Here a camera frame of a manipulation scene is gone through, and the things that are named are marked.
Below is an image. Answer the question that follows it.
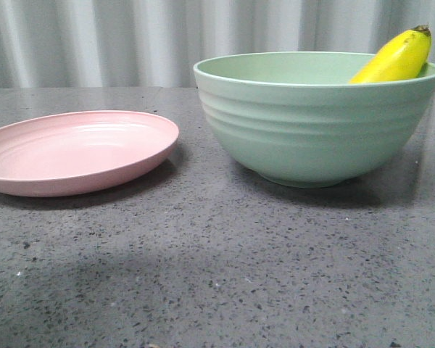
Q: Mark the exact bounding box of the pink plate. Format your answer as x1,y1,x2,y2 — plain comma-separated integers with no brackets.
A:
0,110,179,197

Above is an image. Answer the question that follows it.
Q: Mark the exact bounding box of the green ribbed bowl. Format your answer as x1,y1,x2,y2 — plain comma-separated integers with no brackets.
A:
194,51,435,188

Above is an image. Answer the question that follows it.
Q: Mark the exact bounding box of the yellow banana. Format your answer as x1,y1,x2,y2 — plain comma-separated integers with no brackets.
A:
349,25,432,83

